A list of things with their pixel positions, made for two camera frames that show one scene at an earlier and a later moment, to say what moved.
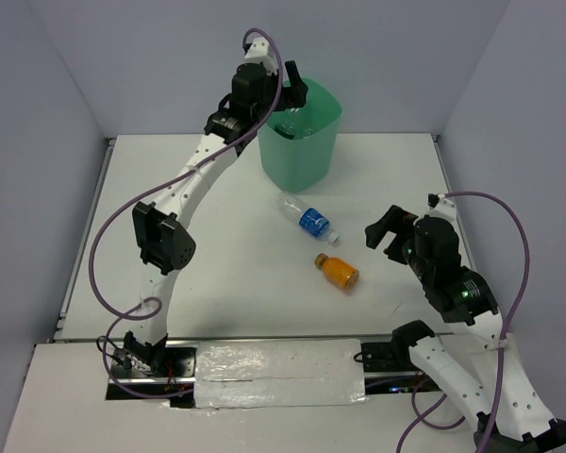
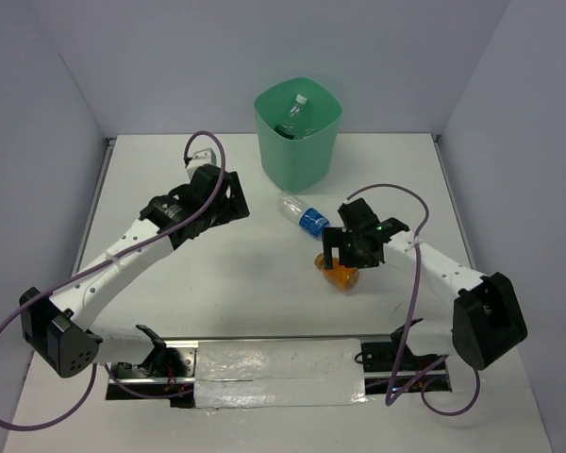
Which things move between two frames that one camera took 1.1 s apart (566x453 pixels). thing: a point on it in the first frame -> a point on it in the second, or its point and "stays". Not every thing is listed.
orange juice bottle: x=338 y=271 stays
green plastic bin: x=303 y=165 stays
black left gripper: x=296 y=96 -> x=237 y=207
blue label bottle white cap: x=309 y=220 stays
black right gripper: x=391 y=221 -> x=335 y=237
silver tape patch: x=282 y=373 stays
